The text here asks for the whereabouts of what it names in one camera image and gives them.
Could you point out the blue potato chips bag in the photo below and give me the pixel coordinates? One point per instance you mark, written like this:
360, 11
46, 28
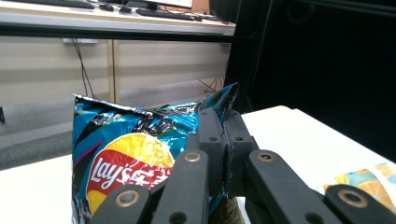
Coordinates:
124, 130

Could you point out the black stand legs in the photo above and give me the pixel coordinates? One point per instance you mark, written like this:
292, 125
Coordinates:
214, 84

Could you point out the black keyboard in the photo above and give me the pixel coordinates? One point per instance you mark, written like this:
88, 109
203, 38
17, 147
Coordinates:
168, 14
59, 3

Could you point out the white office desk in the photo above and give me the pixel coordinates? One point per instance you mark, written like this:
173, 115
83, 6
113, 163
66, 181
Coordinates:
93, 23

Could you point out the lemon print bag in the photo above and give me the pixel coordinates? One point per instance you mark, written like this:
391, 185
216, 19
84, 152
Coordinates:
364, 183

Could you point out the black computer mouse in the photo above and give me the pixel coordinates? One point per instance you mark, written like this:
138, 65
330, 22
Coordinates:
106, 7
125, 9

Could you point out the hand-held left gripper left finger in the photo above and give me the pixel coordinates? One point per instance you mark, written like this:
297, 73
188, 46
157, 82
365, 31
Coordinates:
214, 146

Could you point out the brown cardboard box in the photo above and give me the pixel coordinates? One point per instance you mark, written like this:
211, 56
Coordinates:
200, 6

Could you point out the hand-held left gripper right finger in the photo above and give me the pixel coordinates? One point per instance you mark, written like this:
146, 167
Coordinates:
238, 146

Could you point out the beige desk leg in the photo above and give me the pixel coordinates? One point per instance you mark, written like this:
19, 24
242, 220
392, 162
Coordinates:
113, 71

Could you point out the white power strip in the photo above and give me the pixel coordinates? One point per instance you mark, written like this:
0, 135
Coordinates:
79, 40

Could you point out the black curtain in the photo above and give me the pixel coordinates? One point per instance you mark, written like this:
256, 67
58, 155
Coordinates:
311, 62

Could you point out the computer monitor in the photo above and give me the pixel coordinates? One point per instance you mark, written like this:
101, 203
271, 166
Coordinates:
174, 2

